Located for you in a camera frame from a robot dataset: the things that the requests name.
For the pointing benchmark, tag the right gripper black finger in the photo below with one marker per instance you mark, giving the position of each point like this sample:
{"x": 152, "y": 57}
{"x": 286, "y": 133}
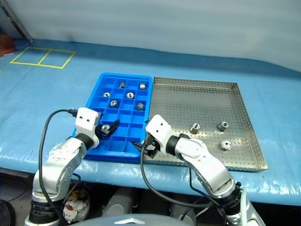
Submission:
{"x": 148, "y": 154}
{"x": 137, "y": 146}

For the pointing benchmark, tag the perforated steel tray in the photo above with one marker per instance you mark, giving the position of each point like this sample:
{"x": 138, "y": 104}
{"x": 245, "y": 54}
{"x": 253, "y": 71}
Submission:
{"x": 200, "y": 103}

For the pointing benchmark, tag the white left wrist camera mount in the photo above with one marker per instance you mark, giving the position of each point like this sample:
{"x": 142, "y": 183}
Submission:
{"x": 85, "y": 120}

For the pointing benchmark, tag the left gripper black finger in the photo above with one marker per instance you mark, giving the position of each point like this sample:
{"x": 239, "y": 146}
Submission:
{"x": 114, "y": 126}

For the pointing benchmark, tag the grey rounded cylinder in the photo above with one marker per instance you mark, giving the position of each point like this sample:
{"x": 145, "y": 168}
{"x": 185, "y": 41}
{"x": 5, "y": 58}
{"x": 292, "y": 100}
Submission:
{"x": 183, "y": 213}
{"x": 117, "y": 204}

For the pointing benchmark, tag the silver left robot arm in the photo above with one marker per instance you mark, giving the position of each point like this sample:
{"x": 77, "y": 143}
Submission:
{"x": 61, "y": 162}

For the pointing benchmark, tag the yellow tape rectangle marking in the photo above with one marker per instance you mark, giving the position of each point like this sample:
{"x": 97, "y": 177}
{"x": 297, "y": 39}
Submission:
{"x": 38, "y": 64}

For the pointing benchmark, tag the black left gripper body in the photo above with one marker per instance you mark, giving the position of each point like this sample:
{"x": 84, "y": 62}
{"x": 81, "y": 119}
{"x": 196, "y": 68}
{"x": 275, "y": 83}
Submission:
{"x": 100, "y": 134}

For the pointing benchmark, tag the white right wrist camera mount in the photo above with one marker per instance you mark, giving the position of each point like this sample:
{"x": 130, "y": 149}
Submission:
{"x": 158, "y": 127}

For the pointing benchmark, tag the blue plastic compartment tray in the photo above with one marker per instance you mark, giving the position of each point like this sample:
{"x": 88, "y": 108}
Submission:
{"x": 124, "y": 141}

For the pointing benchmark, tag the red orange box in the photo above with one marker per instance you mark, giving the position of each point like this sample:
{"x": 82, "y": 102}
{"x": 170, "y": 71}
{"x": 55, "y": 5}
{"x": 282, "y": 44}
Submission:
{"x": 5, "y": 46}

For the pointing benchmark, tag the crumpled white paper waste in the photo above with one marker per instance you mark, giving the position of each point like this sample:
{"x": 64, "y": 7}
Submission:
{"x": 73, "y": 208}

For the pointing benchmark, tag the small metal roller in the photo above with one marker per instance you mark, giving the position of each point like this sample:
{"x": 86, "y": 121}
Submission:
{"x": 140, "y": 106}
{"x": 105, "y": 127}
{"x": 142, "y": 86}
{"x": 106, "y": 94}
{"x": 225, "y": 144}
{"x": 130, "y": 95}
{"x": 114, "y": 102}
{"x": 122, "y": 85}

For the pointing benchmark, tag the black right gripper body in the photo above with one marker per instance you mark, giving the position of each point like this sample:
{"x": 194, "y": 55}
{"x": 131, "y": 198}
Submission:
{"x": 150, "y": 144}

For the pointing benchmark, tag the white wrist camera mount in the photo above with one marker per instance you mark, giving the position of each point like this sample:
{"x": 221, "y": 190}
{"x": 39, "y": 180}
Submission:
{"x": 85, "y": 120}
{"x": 158, "y": 127}

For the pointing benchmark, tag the grey metal frame bar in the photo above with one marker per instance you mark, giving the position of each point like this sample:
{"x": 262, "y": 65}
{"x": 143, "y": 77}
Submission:
{"x": 20, "y": 23}

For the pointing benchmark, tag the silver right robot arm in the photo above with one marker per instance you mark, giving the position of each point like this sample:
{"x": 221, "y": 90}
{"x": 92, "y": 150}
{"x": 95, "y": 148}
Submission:
{"x": 207, "y": 162}

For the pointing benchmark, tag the metal nut in tray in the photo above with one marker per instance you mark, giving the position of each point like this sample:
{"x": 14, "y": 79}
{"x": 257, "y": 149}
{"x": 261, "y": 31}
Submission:
{"x": 194, "y": 128}
{"x": 223, "y": 125}

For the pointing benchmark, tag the silver robot torso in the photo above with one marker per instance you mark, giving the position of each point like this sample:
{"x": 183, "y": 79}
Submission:
{"x": 131, "y": 221}

